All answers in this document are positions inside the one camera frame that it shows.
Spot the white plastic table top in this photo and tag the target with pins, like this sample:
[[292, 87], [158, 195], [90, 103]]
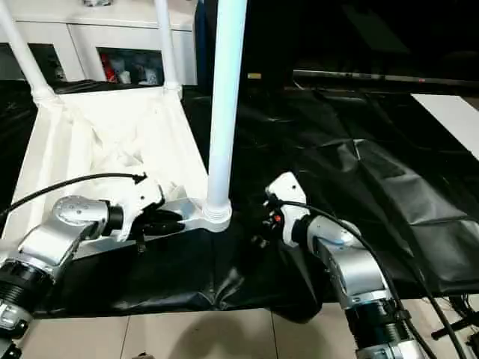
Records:
[[112, 123]]

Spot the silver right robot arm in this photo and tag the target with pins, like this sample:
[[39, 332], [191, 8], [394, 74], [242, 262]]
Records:
[[348, 261]]

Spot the white plastic table leg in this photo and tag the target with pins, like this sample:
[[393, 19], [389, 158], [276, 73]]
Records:
[[26, 56], [168, 45], [224, 112]]

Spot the white glass-door cabinet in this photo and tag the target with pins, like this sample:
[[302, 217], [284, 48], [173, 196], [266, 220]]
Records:
[[112, 33]]

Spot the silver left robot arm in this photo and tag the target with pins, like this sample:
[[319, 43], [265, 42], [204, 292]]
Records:
[[63, 224]]

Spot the black backdrop cloth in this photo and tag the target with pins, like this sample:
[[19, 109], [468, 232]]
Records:
[[337, 33]]

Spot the black stand base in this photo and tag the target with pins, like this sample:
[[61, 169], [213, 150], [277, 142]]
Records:
[[449, 329]]

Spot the small gold label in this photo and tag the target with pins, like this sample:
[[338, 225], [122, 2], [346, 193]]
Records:
[[254, 76]]

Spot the black table mat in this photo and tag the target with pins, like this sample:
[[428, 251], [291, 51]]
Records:
[[337, 168]]

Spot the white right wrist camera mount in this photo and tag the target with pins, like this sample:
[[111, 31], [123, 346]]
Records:
[[290, 187]]

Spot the dark metal rod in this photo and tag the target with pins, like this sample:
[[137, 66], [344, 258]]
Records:
[[374, 76]]

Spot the white flat board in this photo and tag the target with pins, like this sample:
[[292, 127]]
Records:
[[453, 116]]

